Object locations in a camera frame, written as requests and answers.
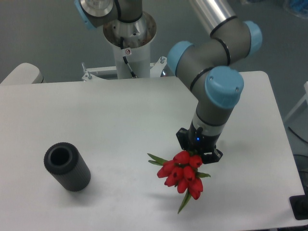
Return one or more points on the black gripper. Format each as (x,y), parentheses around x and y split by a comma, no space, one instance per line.
(203,144)

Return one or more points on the red tulip bouquet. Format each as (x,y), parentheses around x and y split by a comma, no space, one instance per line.
(182,173)

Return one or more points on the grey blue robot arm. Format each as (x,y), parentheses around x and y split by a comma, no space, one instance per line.
(204,70)

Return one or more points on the dark grey ribbed vase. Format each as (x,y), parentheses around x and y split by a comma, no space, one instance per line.
(64,162)

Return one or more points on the black box at table edge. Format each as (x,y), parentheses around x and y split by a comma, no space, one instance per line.
(299,204)

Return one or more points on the white furniture at right edge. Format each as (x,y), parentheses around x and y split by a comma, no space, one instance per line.
(299,107)

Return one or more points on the blue items in clear bag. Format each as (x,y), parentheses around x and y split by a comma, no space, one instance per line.
(297,8)

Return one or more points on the white chair back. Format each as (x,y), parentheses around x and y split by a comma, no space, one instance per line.
(23,74)

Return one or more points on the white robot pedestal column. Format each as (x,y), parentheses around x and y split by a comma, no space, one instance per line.
(131,45)

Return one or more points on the white metal base frame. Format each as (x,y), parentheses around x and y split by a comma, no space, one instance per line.
(157,69)

